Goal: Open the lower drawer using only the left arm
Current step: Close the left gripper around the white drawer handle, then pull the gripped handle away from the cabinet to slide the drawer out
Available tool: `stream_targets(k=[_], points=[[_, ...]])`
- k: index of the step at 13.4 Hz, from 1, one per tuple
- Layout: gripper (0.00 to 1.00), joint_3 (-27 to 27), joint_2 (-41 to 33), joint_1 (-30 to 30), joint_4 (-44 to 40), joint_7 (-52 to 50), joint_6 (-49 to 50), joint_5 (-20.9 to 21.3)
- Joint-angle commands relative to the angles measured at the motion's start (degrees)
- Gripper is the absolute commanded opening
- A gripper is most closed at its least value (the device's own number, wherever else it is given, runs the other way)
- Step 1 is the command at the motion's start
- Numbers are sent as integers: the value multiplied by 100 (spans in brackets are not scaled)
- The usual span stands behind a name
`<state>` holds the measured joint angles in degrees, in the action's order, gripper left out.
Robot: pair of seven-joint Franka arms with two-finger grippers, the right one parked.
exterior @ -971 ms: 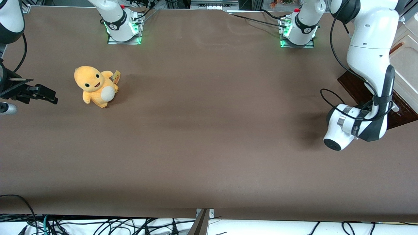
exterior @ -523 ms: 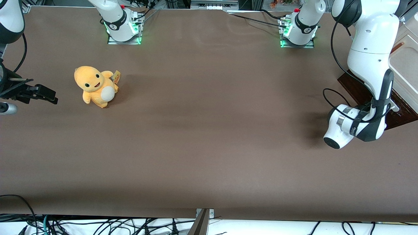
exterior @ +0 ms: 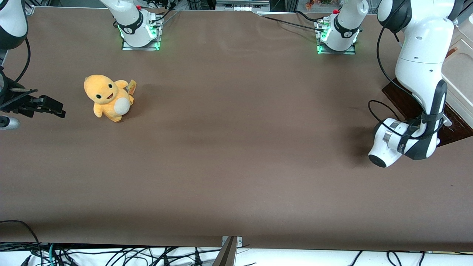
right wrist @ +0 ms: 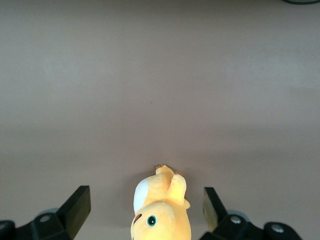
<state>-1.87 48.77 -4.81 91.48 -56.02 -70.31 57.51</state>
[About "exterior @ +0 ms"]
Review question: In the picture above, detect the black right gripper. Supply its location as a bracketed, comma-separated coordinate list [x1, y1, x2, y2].
[0, 87, 66, 119]

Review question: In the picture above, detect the white drawer with rounded recess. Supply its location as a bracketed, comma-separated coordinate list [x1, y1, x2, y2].
[442, 52, 473, 128]

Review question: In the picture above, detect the yellow plush toy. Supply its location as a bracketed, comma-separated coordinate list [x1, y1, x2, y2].
[84, 74, 137, 123]

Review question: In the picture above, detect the brown table cover sheet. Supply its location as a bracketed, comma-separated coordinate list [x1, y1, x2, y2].
[0, 7, 473, 252]

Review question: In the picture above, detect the grey metal device box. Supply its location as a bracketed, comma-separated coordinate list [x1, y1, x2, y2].
[215, 0, 271, 11]

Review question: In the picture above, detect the grey metal bar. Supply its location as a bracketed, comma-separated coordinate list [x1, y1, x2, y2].
[211, 236, 238, 266]

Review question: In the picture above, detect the dark brown wooden board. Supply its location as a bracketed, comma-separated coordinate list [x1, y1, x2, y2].
[382, 78, 473, 147]

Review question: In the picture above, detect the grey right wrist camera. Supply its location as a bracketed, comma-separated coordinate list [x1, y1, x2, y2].
[0, 116, 20, 130]

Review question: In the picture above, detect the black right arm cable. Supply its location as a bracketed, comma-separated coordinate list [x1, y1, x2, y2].
[14, 37, 31, 83]

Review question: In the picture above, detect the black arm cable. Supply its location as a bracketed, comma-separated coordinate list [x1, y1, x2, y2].
[368, 22, 444, 141]
[14, 37, 31, 83]

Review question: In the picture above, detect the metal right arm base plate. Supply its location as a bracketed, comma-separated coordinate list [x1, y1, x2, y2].
[121, 39, 162, 51]

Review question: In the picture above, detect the looped black cable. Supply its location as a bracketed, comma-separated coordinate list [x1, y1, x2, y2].
[0, 220, 42, 266]

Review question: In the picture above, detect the long straight black cable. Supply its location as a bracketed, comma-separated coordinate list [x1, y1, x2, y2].
[258, 15, 326, 32]

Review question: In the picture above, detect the short curved black cable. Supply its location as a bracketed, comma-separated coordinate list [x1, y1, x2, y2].
[294, 10, 322, 23]

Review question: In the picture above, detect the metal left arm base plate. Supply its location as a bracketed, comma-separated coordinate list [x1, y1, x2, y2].
[317, 44, 356, 55]

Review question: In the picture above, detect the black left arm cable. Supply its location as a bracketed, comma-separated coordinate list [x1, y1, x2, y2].
[368, 22, 444, 141]

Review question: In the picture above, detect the white drawer with brown handle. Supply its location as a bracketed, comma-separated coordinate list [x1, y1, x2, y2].
[445, 39, 470, 59]

